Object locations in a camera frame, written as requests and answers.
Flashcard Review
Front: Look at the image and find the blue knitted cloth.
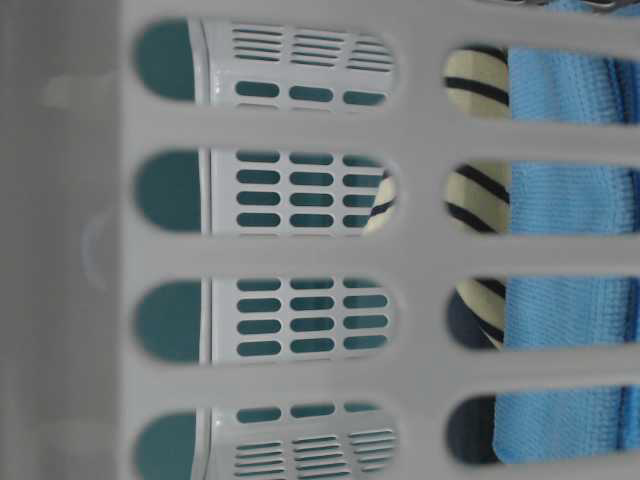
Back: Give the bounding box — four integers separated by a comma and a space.
492, 0, 640, 465

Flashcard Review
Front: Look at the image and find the cream navy striped cloth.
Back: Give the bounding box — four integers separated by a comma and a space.
363, 45, 511, 465

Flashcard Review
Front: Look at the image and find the white plastic shopping basket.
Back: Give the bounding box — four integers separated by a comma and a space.
1, 1, 639, 479

